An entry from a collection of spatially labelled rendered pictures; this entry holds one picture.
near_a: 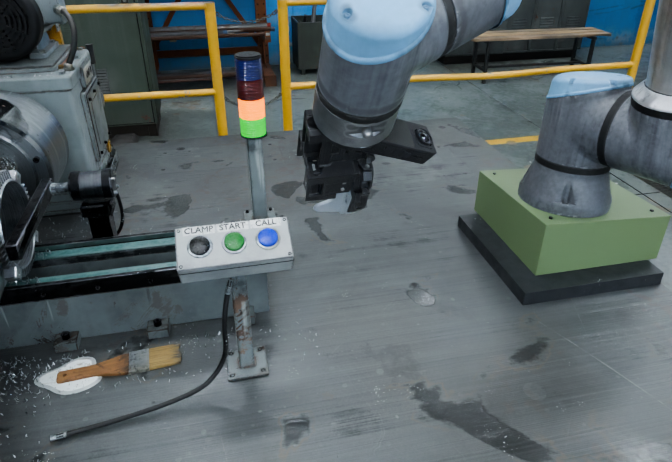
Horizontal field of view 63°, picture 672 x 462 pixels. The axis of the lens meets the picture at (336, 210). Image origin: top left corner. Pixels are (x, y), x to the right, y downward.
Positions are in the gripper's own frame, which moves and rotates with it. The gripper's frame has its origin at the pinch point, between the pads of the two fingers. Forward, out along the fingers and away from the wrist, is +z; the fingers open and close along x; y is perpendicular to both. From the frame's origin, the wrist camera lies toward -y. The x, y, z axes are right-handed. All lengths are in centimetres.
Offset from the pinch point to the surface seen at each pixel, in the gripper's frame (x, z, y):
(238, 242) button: 0.4, 7.3, 15.5
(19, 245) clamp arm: -9, 19, 50
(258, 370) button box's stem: 14.4, 29.6, 14.4
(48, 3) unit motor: -83, 35, 54
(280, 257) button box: 3.3, 8.1, 9.7
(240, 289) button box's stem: 4.4, 16.2, 15.9
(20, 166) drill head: -32, 30, 55
